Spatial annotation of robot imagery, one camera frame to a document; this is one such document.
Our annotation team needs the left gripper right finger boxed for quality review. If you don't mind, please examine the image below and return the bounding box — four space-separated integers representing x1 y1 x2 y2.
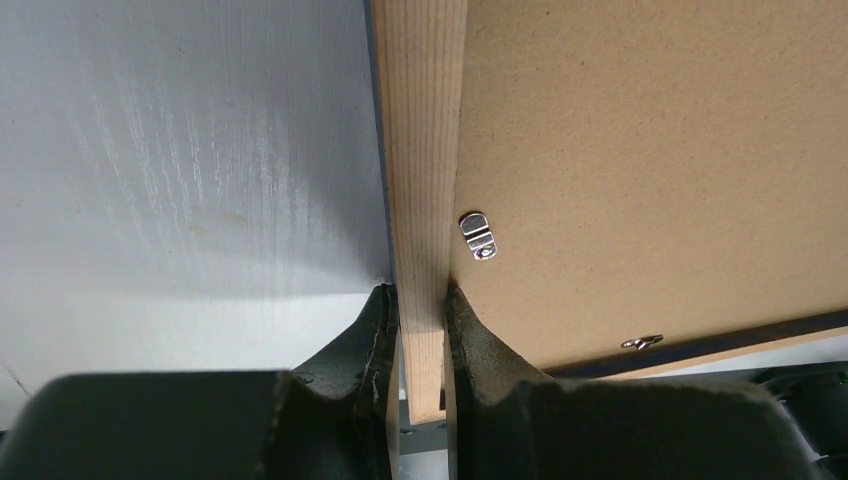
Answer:
445 285 819 479

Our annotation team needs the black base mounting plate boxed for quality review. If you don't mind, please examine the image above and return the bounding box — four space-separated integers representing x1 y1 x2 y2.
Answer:
399 400 448 455

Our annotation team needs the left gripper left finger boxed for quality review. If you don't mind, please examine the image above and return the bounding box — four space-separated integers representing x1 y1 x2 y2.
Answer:
1 285 399 479

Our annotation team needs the blue wooden photo frame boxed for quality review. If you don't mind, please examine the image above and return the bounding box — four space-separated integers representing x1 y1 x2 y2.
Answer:
366 1 847 423

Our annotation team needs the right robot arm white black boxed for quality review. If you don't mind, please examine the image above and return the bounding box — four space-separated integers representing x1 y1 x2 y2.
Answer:
753 361 847 479

